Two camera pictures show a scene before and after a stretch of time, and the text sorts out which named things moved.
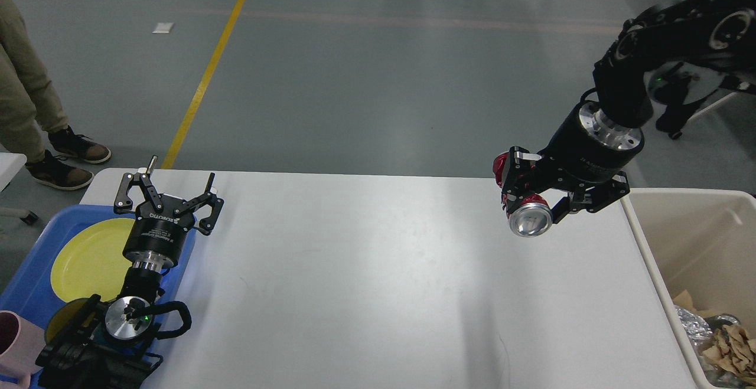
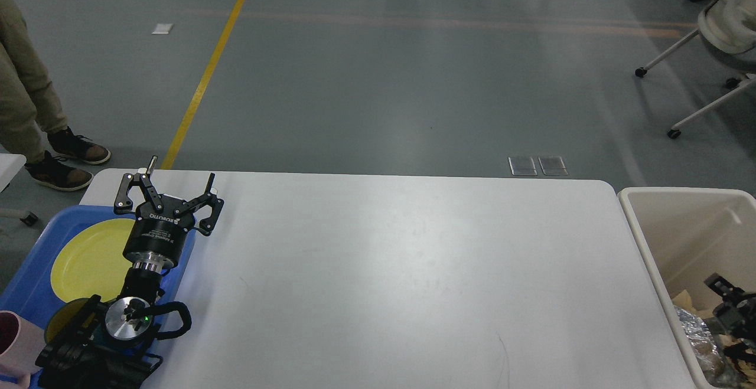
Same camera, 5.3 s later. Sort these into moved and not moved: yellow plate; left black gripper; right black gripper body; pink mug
Moved: right black gripper body
Not moved: pink mug; left black gripper; yellow plate
